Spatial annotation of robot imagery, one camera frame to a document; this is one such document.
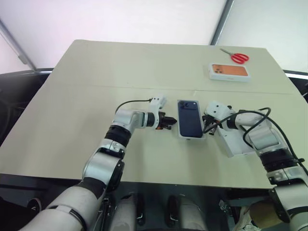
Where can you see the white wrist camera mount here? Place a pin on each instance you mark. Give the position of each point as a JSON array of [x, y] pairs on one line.
[[157, 102], [219, 110]]

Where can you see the grey metal pole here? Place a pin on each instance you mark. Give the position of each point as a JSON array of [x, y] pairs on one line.
[[18, 45]]

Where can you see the person's tan trouser leg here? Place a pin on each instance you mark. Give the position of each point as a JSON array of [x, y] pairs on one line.
[[262, 211]]

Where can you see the white phone box lid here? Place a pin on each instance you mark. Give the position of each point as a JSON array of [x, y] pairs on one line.
[[237, 144]]

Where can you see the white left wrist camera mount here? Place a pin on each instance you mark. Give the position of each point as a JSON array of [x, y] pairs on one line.
[[157, 102]]

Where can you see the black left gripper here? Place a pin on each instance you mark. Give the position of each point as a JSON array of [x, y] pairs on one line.
[[163, 122]]

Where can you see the black seat furniture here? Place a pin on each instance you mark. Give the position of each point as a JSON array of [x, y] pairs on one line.
[[298, 81], [19, 96]]

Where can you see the black white sneaker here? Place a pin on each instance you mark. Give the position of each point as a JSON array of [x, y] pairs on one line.
[[33, 204]]

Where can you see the dark rounded robot leg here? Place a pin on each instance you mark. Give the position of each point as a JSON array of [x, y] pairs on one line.
[[187, 214], [127, 214]]

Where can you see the white lace shoe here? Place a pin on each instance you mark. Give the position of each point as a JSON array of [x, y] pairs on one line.
[[247, 221]]

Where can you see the white phone box base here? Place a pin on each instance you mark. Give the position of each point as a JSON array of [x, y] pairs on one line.
[[191, 138]]

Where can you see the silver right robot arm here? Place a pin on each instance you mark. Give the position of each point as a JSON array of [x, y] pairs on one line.
[[264, 137]]

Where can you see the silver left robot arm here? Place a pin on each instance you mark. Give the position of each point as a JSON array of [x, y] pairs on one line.
[[103, 163]]

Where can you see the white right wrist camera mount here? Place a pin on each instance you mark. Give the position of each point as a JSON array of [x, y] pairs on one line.
[[219, 110]]

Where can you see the sealed orange-print phone box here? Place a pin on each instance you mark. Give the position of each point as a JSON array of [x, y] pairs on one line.
[[228, 72]]

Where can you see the dark blue smartphone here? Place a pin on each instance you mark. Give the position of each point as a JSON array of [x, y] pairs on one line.
[[189, 119]]

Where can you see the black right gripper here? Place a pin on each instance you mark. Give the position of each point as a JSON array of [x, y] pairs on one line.
[[214, 125]]

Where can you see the dark metal pole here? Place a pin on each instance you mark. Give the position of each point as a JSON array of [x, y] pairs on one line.
[[222, 22]]

